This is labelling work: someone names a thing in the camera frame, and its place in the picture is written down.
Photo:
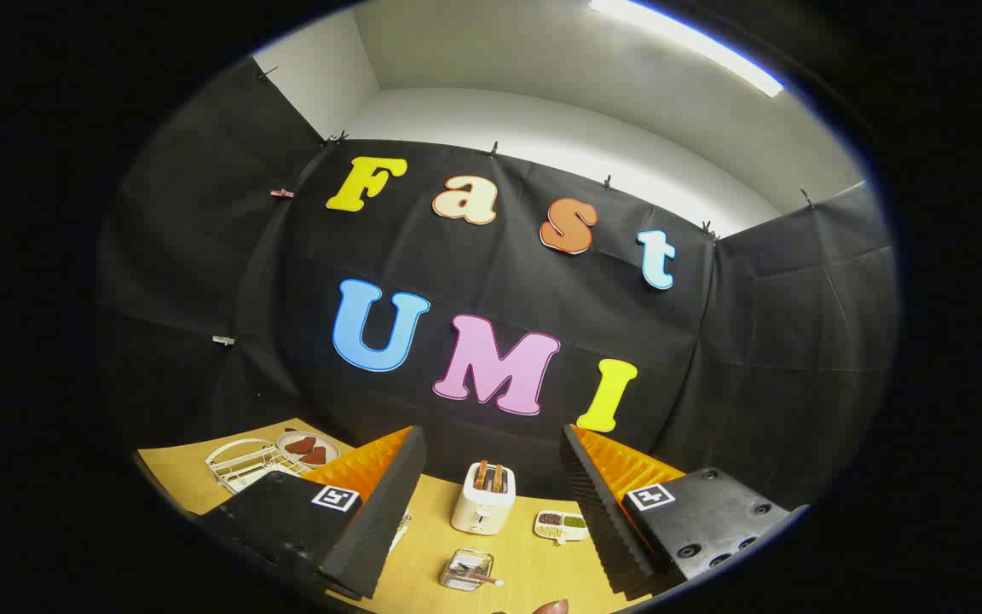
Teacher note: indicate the black backdrop cloth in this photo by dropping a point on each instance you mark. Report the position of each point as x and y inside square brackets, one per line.
[491, 273]

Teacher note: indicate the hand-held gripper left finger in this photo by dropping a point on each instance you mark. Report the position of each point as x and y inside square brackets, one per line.
[389, 512]

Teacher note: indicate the white divided dish with beans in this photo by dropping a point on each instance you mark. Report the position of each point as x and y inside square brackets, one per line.
[561, 524]

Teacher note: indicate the white toaster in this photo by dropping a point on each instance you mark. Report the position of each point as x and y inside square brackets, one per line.
[481, 512]

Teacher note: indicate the small plate with meat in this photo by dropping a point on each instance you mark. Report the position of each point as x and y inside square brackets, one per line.
[329, 443]

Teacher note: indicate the brown meat piece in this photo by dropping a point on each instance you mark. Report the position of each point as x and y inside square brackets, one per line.
[314, 456]
[299, 445]

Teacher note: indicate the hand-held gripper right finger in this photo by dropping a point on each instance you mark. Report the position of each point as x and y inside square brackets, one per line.
[597, 512]

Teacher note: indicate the toasted bread slice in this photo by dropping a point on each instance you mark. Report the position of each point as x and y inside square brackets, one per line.
[482, 476]
[498, 477]

